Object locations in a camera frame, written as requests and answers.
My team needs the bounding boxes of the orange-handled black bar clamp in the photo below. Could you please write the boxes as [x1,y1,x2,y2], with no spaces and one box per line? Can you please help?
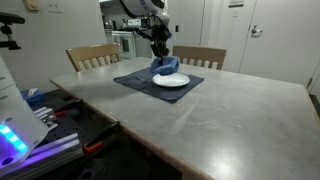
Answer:
[53,109,68,118]
[82,120,122,155]

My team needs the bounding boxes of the light blue towel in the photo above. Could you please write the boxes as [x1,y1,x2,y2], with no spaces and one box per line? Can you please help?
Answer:
[149,55,181,76]

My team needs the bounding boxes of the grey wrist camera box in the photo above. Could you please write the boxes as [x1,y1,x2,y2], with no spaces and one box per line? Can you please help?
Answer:
[125,18,145,28]

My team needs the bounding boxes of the silver metal fork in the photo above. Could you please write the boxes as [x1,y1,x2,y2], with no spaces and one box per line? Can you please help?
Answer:
[131,74,151,83]

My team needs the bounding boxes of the aluminium extrusion rail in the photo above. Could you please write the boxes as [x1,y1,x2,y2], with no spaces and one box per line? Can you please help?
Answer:
[0,132,84,180]

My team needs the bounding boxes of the black camera on stand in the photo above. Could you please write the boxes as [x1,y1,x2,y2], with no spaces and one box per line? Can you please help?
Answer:
[0,12,26,51]

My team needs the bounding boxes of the blue tissue box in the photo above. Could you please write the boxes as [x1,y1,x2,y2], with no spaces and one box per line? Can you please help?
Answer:
[20,87,45,107]

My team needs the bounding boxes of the silver lever door handle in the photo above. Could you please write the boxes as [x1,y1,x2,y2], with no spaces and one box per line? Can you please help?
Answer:
[250,24,264,38]

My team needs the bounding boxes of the dark door sign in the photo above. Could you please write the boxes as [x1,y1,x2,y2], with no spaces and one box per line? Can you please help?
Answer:
[228,0,246,9]

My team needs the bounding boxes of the dark blue placemat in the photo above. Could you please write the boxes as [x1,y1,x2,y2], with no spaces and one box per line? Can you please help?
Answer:
[113,66,205,104]

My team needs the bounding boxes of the silver metal blocks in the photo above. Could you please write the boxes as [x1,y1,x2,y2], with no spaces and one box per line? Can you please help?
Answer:
[32,105,60,132]

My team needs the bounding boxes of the white round plate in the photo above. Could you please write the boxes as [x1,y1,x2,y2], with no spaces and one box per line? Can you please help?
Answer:
[151,72,191,89]

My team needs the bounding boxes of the white wall switch plate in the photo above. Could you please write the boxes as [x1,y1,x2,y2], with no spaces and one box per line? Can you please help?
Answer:
[45,0,64,14]

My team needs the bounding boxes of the white kitchen stove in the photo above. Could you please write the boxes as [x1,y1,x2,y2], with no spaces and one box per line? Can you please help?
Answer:
[111,30,138,60]

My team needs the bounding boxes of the white door with lever handle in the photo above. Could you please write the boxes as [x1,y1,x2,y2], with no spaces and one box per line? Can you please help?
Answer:
[238,0,320,86]

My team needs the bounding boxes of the black perforated mounting board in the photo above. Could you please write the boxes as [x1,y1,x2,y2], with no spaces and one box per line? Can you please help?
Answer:
[33,96,114,148]

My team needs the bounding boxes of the wooden slat-back chair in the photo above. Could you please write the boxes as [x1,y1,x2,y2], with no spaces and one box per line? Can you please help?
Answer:
[65,43,122,73]
[172,45,228,71]

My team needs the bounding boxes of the round beige thermostat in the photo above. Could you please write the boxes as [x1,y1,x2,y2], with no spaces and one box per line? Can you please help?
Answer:
[25,0,41,13]

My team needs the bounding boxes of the dark kitchen counter items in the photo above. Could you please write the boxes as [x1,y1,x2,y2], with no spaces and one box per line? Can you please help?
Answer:
[104,19,118,31]

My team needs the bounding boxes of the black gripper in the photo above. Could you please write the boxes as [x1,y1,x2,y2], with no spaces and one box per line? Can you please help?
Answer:
[149,23,173,66]

